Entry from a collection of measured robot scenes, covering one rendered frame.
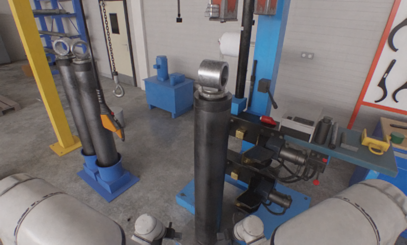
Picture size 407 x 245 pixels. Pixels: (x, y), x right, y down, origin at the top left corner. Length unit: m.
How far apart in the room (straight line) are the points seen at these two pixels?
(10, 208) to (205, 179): 1.04
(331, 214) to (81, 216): 0.45
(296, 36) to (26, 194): 3.21
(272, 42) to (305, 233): 1.45
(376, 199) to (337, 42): 2.83
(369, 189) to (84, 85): 1.98
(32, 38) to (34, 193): 2.78
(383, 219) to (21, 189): 0.69
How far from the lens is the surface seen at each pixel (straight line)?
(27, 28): 3.18
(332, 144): 1.62
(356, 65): 3.27
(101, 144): 2.32
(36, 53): 3.21
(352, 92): 3.36
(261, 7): 1.47
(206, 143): 1.17
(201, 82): 1.06
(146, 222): 0.98
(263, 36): 1.73
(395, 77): 3.30
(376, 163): 1.68
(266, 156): 1.48
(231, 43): 2.29
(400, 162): 2.41
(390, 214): 0.53
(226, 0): 1.16
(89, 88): 2.06
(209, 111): 1.06
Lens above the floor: 1.89
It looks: 29 degrees down
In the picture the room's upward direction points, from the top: 1 degrees clockwise
